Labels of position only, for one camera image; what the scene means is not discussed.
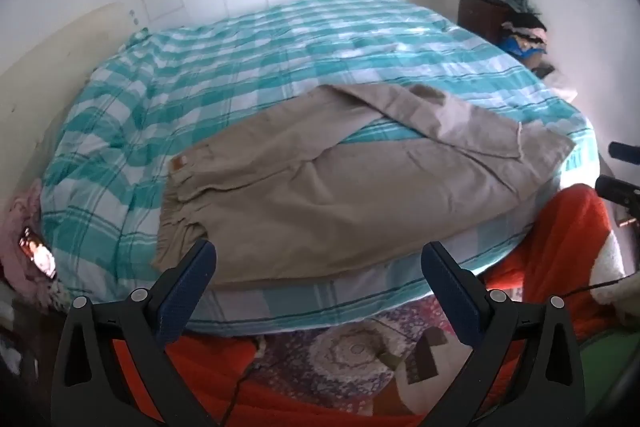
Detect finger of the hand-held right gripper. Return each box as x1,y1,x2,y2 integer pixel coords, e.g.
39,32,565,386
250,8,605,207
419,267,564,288
595,175,640,208
608,141,640,166

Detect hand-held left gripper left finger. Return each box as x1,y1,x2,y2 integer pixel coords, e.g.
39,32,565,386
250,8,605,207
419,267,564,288
50,239,236,427

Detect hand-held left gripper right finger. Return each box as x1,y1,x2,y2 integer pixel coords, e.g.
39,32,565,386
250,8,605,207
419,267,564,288
420,241,586,427

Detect beige pants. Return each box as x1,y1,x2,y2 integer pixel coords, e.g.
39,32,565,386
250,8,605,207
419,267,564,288
151,83,574,285

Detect orange blanket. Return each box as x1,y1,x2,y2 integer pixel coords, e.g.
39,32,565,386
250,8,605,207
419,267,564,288
112,184,626,427

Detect white fluffy cloth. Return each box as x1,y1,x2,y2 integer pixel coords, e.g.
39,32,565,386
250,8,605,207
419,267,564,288
592,227,640,323

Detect patterned rug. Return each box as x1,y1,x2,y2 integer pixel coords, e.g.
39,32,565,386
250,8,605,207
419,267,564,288
250,297,496,423

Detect smartphone with lit screen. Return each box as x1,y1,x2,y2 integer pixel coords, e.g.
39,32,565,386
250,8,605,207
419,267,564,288
19,227,58,280

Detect pile of clothes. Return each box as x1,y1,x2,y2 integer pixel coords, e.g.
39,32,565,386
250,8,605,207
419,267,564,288
472,0,549,68

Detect green mat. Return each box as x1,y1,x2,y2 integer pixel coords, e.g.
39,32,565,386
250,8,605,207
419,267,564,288
580,322,640,413

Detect pink cloth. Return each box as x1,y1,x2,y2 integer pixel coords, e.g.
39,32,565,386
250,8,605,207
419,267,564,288
0,182,56,303

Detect dark wooden cabinet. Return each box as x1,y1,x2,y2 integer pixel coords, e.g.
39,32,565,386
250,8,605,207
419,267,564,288
458,0,511,45

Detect teal checked bed blanket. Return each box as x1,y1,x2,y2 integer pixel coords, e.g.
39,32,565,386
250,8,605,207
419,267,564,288
40,0,601,338

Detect beige headboard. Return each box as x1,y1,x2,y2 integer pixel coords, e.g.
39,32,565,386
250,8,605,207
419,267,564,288
0,2,151,228

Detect thin black cable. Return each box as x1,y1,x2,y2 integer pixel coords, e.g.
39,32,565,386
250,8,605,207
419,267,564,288
565,276,626,299

